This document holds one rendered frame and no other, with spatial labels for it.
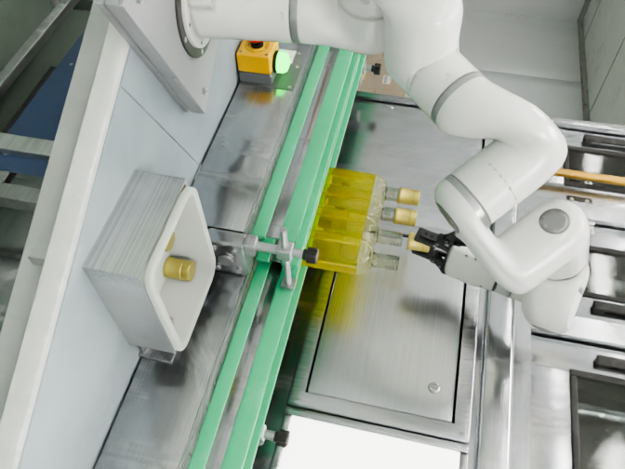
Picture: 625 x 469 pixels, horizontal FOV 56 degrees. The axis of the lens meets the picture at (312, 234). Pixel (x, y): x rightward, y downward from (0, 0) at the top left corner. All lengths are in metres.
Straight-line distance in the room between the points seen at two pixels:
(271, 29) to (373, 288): 0.61
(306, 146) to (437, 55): 0.45
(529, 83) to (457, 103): 6.00
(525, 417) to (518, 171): 0.59
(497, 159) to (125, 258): 0.49
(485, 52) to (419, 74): 6.25
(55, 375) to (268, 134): 0.60
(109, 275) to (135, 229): 0.07
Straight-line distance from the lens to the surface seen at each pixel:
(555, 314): 1.01
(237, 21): 0.90
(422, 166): 1.55
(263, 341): 1.03
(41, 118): 1.36
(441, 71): 0.79
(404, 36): 0.76
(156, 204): 0.84
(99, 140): 0.81
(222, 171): 1.11
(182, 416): 0.98
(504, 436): 1.18
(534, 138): 0.77
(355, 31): 0.87
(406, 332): 1.23
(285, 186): 1.10
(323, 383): 1.17
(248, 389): 0.99
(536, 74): 6.88
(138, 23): 0.79
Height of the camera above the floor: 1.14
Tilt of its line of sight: 9 degrees down
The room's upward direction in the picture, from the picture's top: 100 degrees clockwise
